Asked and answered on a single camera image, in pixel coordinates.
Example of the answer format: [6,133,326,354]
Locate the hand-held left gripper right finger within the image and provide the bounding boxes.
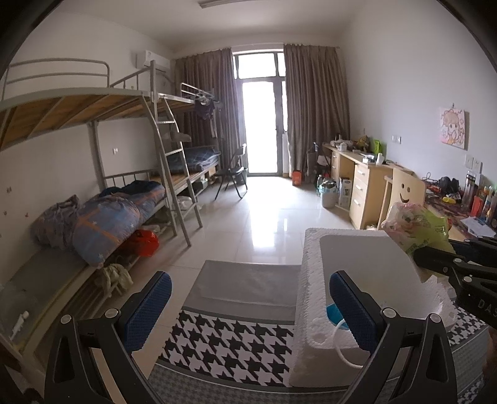
[329,271,459,404]

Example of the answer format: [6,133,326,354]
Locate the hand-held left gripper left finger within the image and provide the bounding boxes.
[43,271,173,404]

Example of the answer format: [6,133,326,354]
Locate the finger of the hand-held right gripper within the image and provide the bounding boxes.
[412,238,497,290]

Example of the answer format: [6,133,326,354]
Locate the blue face mask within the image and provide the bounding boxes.
[312,303,369,370]

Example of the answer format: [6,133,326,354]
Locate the green printed plastic bag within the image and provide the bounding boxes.
[380,202,451,257]

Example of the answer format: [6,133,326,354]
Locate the white foam box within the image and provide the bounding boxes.
[289,227,459,389]

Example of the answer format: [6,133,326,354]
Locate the pale crumpled cloth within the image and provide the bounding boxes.
[93,263,133,298]

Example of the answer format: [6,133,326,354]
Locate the wooden desk patterned cover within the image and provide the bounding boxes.
[423,177,497,249]

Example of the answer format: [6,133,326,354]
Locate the printed papers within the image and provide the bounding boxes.
[460,215,497,237]

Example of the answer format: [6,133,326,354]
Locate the red plastic basin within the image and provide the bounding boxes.
[122,228,161,258]

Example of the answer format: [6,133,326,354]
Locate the row of bottles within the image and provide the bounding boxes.
[462,173,497,226]

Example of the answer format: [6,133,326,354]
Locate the wooden chair smiley face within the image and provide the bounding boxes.
[382,168,428,226]

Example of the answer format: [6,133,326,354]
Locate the houndstooth tablecloth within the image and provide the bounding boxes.
[145,259,497,404]

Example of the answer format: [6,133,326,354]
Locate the blue patterned quilt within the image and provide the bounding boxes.
[72,181,166,267]

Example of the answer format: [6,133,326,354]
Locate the wooden desk with drawers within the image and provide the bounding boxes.
[323,142,414,230]

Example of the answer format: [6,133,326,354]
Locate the white printed carton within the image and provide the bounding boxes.
[337,177,352,208]

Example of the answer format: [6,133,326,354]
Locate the full waste bin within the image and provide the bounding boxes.
[318,182,338,208]

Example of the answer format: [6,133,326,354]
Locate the grey purple crumpled blanket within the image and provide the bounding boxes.
[30,194,82,249]

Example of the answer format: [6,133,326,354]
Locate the dark blue folded bedding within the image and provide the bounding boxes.
[169,145,222,175]

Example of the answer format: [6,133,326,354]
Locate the black folding chair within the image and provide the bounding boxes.
[213,143,249,200]

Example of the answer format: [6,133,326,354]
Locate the brown curtain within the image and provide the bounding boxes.
[283,44,352,175]
[173,47,243,172]

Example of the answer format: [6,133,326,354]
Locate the dark hanging clothes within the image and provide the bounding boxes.
[193,97,220,138]

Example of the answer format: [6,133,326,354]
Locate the glass balcony door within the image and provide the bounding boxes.
[233,50,290,177]

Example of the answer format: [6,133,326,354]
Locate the grey metal bunk bed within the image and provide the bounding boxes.
[0,58,204,374]
[155,81,222,195]

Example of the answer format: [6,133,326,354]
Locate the white air conditioner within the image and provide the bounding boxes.
[136,50,171,72]

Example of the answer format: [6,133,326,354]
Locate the wall picture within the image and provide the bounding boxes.
[440,106,470,150]

